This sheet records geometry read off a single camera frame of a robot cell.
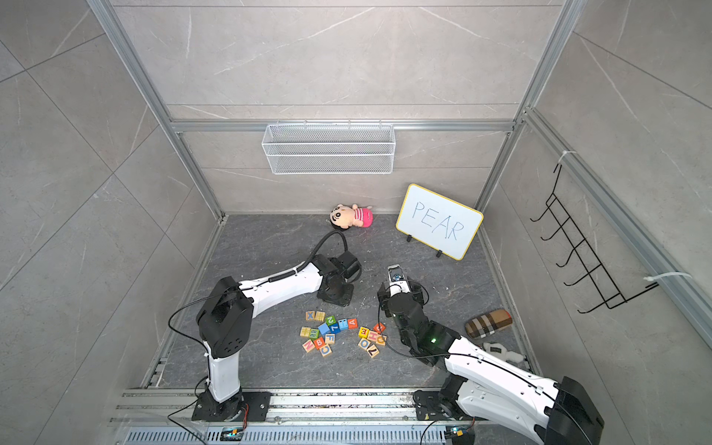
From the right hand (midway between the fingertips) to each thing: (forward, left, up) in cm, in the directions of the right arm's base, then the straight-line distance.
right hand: (399, 282), depth 78 cm
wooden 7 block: (-14, +8, -17) cm, 23 cm away
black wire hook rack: (-6, -45, +12) cm, 47 cm away
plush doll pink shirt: (+36, +17, -10) cm, 41 cm away
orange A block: (-5, +14, -17) cm, 23 cm away
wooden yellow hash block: (-8, +29, -16) cm, 34 cm away
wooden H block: (-9, +8, -17) cm, 21 cm away
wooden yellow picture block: (-2, +25, -17) cm, 30 cm away
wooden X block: (-2, +28, -17) cm, 33 cm away
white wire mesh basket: (+49, +22, +13) cm, 56 cm away
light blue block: (-5, +17, -17) cm, 24 cm away
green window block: (-8, +26, -17) cm, 32 cm away
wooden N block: (-12, +28, -17) cm, 35 cm away
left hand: (+2, +16, -12) cm, 20 cm away
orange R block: (-7, +6, -16) cm, 19 cm away
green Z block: (-4, +21, -16) cm, 27 cm away
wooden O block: (-11, +5, -17) cm, 21 cm away
